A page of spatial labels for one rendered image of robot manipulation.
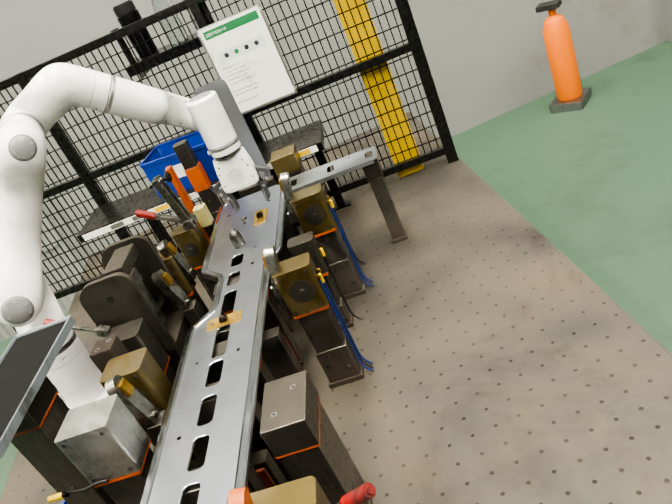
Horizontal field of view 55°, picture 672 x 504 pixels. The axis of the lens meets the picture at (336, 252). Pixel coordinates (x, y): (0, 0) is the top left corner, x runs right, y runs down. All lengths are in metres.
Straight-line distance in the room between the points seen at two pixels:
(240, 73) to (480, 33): 2.34
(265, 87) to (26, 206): 0.94
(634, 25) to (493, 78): 0.97
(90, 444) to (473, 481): 0.69
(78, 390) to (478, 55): 3.25
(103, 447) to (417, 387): 0.68
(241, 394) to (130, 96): 0.78
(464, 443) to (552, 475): 0.19
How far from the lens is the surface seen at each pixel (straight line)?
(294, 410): 1.07
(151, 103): 1.65
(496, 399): 1.42
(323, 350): 1.53
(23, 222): 1.68
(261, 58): 2.23
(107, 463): 1.23
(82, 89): 1.62
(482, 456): 1.33
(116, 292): 1.46
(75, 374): 1.85
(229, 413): 1.20
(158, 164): 2.21
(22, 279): 1.70
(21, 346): 1.48
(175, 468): 1.17
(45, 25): 4.10
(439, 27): 4.22
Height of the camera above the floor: 1.71
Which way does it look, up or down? 28 degrees down
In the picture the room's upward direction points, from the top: 25 degrees counter-clockwise
